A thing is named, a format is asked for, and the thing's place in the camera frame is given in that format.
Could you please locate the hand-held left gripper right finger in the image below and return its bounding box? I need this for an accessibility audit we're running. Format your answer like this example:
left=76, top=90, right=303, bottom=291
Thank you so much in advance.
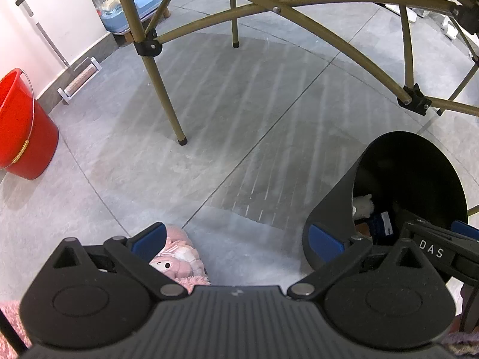
left=287, top=223, right=446, bottom=300

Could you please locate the small blue carton box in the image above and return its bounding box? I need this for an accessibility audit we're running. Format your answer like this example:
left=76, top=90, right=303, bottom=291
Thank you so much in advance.
left=369, top=211, right=393, bottom=237

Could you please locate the red plastic bucket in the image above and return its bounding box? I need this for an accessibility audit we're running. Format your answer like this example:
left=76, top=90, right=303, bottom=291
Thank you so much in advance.
left=0, top=68, right=60, bottom=180

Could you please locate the blue pet feeder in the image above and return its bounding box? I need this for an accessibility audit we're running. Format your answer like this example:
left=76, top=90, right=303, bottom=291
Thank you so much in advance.
left=86, top=0, right=163, bottom=34

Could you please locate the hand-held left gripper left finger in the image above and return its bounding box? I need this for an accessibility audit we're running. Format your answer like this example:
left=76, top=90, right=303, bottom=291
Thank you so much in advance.
left=35, top=222, right=187, bottom=300

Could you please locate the pink plush slipper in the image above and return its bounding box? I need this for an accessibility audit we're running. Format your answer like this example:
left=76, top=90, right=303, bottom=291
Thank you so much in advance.
left=149, top=223, right=210, bottom=288

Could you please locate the black round trash bin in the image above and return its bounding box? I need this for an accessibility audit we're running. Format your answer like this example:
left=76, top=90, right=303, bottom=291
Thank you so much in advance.
left=302, top=131, right=469, bottom=272

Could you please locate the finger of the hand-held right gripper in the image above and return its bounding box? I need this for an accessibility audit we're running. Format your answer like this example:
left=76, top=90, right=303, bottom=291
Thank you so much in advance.
left=403, top=221, right=479, bottom=251
left=451, top=220, right=479, bottom=240

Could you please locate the olive slatted folding table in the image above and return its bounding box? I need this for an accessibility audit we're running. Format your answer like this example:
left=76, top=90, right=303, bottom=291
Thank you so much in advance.
left=15, top=0, right=479, bottom=146

